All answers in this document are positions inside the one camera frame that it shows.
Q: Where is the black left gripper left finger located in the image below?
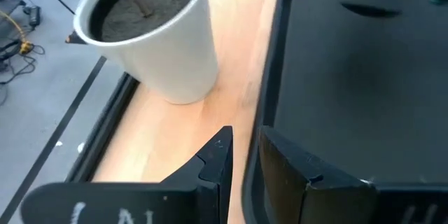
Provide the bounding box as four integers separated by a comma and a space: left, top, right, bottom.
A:
159, 125, 235, 224

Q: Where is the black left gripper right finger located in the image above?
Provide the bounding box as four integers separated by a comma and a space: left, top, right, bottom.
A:
257, 125, 377, 224

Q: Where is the black plastic tray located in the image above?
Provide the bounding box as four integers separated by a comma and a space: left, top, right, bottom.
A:
241, 0, 448, 224

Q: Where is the green plant in white pot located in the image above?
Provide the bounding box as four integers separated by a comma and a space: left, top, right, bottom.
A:
72, 0, 220, 106

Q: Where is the black power adapter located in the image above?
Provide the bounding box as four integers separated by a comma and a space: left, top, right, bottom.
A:
22, 5, 42, 28

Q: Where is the black flat floor box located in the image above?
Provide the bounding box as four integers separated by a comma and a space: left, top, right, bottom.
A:
0, 0, 26, 20

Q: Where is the black metal table frame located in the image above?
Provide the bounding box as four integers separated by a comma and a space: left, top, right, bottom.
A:
64, 71, 141, 183

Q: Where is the black thin floor cable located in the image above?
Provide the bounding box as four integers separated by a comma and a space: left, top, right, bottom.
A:
0, 43, 46, 85

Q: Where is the yellow cable with plug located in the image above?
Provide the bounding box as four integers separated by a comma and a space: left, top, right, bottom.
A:
0, 8, 35, 55

